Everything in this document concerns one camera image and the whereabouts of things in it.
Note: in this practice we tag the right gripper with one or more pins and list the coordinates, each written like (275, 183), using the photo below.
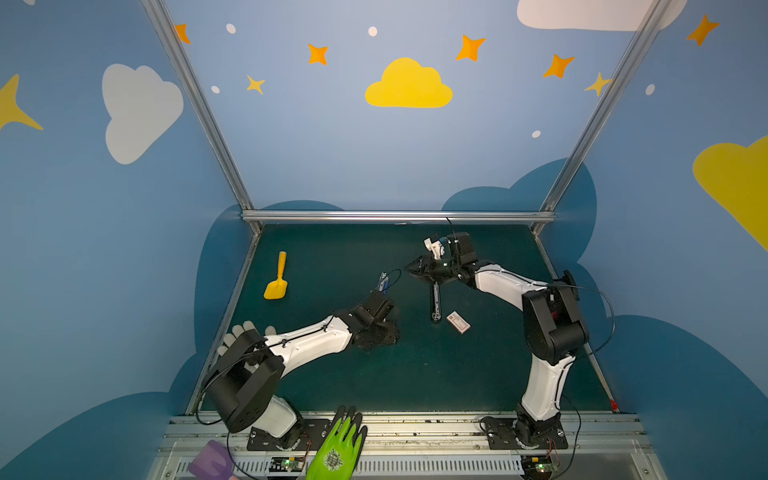
(431, 267)

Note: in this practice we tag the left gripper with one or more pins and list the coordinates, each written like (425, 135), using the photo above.
(380, 327)

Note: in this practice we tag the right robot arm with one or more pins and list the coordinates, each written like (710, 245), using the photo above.
(554, 325)

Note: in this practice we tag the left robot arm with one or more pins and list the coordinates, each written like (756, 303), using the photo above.
(243, 382)

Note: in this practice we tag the yellow toy shovel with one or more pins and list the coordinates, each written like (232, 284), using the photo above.
(277, 288)

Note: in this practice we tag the red black clamp tool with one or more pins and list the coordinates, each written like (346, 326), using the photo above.
(568, 279)

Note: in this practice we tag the green black work glove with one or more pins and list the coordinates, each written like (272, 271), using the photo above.
(337, 457)

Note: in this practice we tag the white cotton glove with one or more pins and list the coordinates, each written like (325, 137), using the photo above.
(237, 331)

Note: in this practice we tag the purple cloth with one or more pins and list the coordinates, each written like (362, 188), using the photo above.
(213, 462)

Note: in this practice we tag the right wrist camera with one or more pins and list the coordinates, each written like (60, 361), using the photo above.
(435, 245)

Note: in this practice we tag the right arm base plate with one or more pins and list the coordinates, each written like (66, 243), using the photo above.
(523, 433)

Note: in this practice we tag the aluminium frame back bar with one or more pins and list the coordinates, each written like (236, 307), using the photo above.
(397, 217)

